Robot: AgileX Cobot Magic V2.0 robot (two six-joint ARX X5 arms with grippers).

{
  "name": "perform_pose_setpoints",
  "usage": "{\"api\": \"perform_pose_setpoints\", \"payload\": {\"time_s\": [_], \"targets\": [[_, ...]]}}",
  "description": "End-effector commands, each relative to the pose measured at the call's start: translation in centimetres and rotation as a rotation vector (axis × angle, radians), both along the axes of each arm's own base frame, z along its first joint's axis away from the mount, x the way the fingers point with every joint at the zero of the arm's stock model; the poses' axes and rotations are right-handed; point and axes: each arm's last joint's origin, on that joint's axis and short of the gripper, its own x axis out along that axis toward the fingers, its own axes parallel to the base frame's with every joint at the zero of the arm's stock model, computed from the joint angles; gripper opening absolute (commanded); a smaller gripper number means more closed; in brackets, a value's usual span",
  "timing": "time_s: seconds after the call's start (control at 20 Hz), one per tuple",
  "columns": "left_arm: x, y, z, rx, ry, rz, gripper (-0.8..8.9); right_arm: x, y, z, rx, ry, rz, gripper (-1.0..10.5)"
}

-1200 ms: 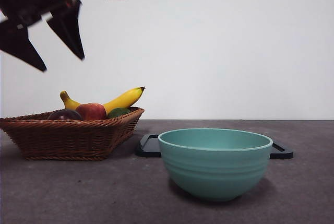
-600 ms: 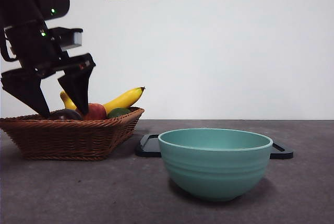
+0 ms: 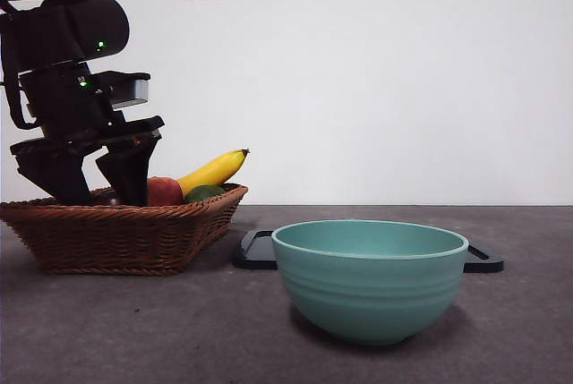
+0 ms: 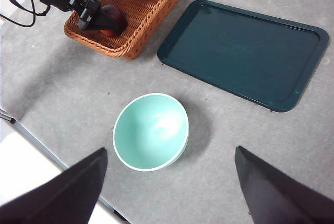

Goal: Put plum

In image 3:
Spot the teal ribbed bowl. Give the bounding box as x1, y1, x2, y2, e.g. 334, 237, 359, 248
271, 220, 470, 346

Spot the red-orange peach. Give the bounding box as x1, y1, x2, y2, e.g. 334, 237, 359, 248
146, 176, 184, 207

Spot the brown wicker basket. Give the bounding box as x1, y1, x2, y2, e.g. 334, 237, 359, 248
0, 183, 250, 277

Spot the green round fruit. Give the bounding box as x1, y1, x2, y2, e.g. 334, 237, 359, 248
184, 183, 226, 204

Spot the yellow banana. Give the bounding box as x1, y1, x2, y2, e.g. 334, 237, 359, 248
176, 148, 251, 200

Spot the dark rectangular tray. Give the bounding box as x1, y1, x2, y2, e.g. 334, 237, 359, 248
231, 229, 506, 274

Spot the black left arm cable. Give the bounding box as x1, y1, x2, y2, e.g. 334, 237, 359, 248
0, 79, 44, 131

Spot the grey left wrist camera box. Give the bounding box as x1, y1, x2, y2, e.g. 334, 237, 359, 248
108, 78, 149, 111

